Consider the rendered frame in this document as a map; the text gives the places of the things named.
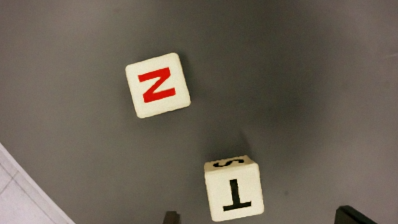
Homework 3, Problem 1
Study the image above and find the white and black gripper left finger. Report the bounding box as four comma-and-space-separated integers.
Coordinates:
163, 211, 181, 224

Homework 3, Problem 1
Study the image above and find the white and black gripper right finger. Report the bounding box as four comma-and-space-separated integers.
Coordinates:
334, 205, 377, 224

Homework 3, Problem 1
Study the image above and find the white letter block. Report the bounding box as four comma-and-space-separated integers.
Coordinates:
204, 156, 264, 222
125, 53, 191, 118

